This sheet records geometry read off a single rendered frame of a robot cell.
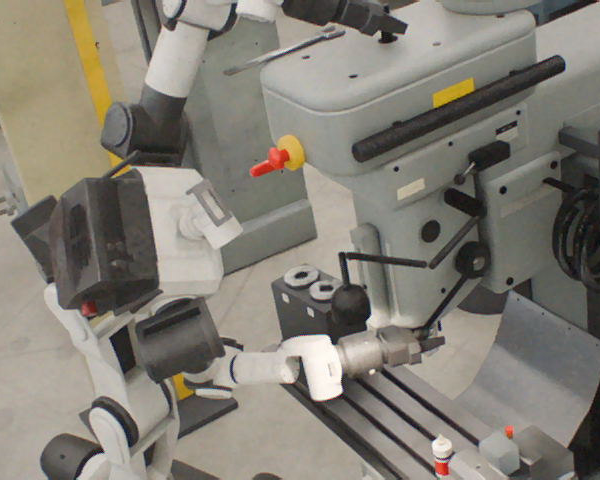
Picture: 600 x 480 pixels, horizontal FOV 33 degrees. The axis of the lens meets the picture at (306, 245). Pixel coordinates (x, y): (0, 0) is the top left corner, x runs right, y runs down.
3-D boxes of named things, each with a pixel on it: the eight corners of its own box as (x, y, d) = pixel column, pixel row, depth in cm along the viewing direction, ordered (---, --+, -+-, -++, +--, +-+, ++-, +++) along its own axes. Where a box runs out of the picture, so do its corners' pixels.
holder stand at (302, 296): (336, 374, 255) (324, 308, 245) (282, 341, 270) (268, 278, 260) (371, 350, 260) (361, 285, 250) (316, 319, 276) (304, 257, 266)
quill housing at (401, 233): (419, 350, 197) (400, 206, 181) (358, 307, 213) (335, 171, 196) (494, 308, 204) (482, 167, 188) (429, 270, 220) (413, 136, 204)
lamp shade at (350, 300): (326, 323, 185) (320, 295, 182) (342, 301, 191) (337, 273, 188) (362, 329, 182) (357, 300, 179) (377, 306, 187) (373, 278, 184)
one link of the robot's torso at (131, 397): (96, 445, 247) (28, 282, 226) (146, 402, 258) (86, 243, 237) (139, 461, 238) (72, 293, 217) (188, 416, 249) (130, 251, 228)
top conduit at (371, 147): (364, 166, 165) (361, 147, 163) (349, 159, 168) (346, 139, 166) (567, 74, 182) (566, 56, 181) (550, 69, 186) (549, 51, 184)
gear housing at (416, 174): (391, 217, 178) (384, 166, 173) (315, 175, 197) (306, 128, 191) (533, 148, 191) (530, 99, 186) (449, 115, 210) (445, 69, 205)
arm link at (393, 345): (420, 338, 204) (363, 354, 202) (424, 376, 209) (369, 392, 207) (399, 306, 215) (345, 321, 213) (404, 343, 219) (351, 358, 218)
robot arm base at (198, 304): (159, 395, 198) (146, 375, 188) (139, 339, 204) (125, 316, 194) (231, 365, 199) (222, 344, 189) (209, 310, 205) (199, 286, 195)
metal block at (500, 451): (500, 480, 204) (498, 458, 201) (480, 464, 209) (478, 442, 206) (520, 468, 206) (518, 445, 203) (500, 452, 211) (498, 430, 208)
